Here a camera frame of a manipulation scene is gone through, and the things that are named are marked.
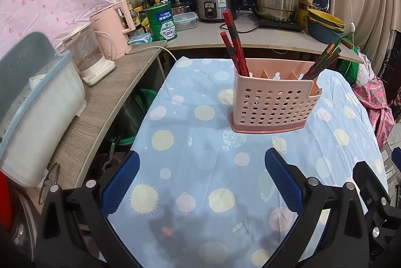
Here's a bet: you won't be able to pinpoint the green tin can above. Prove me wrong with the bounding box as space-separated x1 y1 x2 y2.
147 2 179 42

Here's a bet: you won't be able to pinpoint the blue tissue packet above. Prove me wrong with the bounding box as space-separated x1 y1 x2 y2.
130 33 152 46

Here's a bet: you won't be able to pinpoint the black power cable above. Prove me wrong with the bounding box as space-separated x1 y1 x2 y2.
219 13 260 34

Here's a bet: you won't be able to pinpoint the blue bowl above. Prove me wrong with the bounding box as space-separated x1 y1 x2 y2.
307 21 345 43

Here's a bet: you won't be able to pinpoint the green cloth bundle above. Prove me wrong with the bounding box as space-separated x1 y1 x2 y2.
343 43 365 87

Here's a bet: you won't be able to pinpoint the black induction cooktop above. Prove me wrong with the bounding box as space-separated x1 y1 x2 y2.
258 18 306 31

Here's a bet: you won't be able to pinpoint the glass food container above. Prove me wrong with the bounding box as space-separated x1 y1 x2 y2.
174 12 198 31

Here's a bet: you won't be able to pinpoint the white kettle cable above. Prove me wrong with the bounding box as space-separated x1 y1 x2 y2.
128 39 177 60

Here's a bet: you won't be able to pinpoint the eyeglasses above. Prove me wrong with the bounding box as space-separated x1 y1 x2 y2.
39 162 61 206

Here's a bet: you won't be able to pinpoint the red bucket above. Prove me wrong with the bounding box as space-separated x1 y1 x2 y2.
0 171 13 225

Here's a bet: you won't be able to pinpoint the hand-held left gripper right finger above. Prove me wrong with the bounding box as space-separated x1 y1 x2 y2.
264 147 370 268

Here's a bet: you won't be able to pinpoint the pink electric kettle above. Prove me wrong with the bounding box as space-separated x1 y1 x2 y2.
89 0 137 61

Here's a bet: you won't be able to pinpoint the grey wood side shelf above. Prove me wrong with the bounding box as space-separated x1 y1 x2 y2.
31 41 168 193

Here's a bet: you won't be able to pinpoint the pink pineapple print cloth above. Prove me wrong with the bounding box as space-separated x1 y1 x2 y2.
352 77 395 150

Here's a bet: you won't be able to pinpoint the green plastic basin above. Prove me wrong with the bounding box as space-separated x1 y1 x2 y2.
130 88 157 118

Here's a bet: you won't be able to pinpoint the light wooden counter board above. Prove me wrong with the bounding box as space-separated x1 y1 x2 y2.
163 16 365 65

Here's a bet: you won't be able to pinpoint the white dish box blue lid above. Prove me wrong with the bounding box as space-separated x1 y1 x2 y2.
0 31 87 189

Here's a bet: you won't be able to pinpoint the steel rice cooker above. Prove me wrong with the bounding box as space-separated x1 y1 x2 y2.
192 0 237 23

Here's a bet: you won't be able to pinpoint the small glass-lid pot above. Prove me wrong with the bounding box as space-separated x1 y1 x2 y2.
172 0 191 16

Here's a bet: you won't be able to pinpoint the black metal chair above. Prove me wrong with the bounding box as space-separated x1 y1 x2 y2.
380 46 401 106

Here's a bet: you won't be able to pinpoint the pink perforated utensil holder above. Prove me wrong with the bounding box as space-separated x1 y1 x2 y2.
231 58 323 134

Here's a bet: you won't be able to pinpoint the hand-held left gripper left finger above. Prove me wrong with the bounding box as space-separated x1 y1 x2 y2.
33 151 140 268

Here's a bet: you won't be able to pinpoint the blue printed tablecloth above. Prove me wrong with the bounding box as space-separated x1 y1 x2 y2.
100 57 390 268

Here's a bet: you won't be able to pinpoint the white glass kettle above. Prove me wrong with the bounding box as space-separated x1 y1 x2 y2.
56 24 117 87

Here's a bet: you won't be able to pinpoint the green chopstick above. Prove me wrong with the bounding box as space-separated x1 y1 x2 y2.
309 35 345 74
302 44 338 80

